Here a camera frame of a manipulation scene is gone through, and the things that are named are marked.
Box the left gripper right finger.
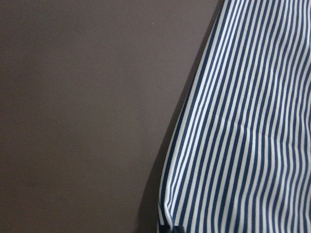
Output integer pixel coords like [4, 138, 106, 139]
[173, 226, 184, 233]

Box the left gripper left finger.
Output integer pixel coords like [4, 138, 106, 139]
[158, 225, 171, 233]

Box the navy white striped polo shirt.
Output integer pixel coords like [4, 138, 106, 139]
[157, 0, 311, 233]

